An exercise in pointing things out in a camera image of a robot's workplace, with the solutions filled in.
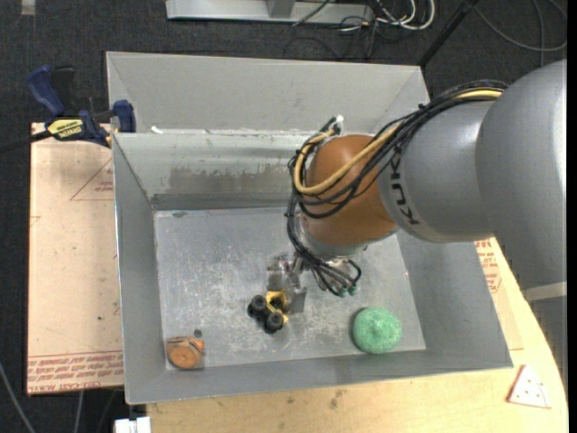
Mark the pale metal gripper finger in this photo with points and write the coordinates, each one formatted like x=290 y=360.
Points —
x=275 y=280
x=297 y=301

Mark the yellow and black toy truck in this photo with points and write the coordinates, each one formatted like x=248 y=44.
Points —
x=270 y=309

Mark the grey metal bin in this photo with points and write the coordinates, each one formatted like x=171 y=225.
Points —
x=216 y=251

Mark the green round scrubber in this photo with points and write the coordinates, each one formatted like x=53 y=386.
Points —
x=377 y=330

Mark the orange round wooden toy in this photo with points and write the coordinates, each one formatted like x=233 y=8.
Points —
x=182 y=353

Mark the brown cardboard board red print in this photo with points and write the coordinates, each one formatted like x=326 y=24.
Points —
x=72 y=260

